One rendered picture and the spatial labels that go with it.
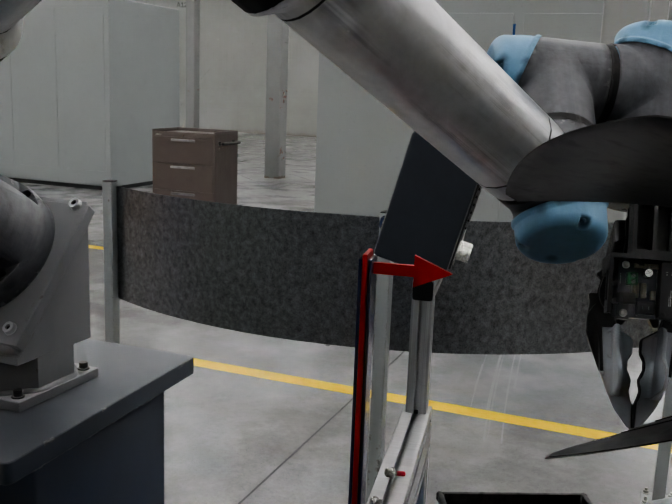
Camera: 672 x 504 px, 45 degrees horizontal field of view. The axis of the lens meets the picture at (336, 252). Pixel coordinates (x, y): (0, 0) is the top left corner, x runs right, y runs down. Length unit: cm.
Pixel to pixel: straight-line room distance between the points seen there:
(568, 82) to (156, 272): 219
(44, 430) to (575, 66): 57
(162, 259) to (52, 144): 802
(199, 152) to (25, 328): 653
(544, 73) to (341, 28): 27
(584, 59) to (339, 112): 636
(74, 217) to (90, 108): 947
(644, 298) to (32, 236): 57
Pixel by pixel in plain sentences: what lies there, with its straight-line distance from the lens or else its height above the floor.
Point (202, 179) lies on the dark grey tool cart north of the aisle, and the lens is 732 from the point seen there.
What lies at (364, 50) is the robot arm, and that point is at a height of 133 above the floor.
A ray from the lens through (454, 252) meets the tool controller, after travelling 120.
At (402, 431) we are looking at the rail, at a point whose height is 86.
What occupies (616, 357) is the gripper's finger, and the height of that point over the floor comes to 109.
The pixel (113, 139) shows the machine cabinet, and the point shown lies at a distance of 1023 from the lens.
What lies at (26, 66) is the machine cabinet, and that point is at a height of 143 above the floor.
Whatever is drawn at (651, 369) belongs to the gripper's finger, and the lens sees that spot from 80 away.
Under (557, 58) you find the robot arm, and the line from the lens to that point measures 76.
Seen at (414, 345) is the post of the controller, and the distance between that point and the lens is 116.
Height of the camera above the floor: 131
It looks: 11 degrees down
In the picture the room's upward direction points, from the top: 2 degrees clockwise
